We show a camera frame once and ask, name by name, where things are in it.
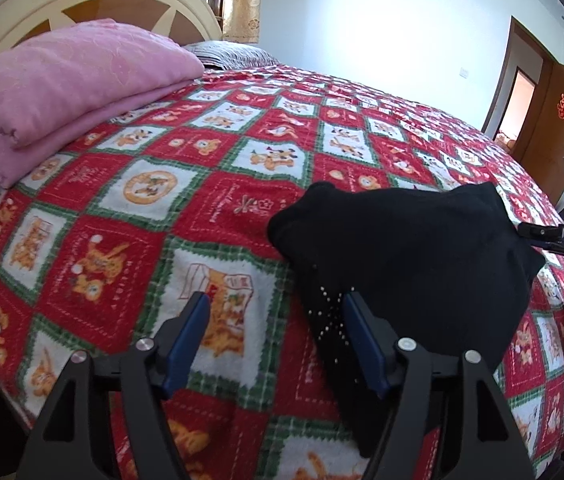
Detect folded pink blanket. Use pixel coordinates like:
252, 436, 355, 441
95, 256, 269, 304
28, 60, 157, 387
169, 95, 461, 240
0, 18, 206, 189

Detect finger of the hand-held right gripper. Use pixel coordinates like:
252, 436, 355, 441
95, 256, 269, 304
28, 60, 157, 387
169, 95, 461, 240
517, 222, 564, 252

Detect brown wooden door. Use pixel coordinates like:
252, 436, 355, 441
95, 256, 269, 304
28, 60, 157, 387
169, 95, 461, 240
512, 60, 564, 208

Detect yellow patterned curtain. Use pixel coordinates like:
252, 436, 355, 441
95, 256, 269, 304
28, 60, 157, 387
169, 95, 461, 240
223, 0, 264, 48

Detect black pants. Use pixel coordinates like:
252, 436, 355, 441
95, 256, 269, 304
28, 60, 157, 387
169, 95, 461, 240
267, 181, 547, 458

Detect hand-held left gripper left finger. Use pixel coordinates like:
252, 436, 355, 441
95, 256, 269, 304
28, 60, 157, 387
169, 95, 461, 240
16, 291, 211, 480

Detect grey striped pillow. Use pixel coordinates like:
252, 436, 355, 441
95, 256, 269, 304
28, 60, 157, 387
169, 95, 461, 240
182, 42, 283, 71

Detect wooden door frame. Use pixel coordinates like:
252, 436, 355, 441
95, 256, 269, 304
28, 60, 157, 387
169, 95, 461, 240
481, 16, 558, 148

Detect red checked printed bed blanket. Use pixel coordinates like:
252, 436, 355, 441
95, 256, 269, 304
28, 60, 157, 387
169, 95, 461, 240
0, 62, 564, 480

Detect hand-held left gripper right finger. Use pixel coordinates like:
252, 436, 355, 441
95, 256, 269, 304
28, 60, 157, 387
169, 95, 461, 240
343, 291, 535, 480

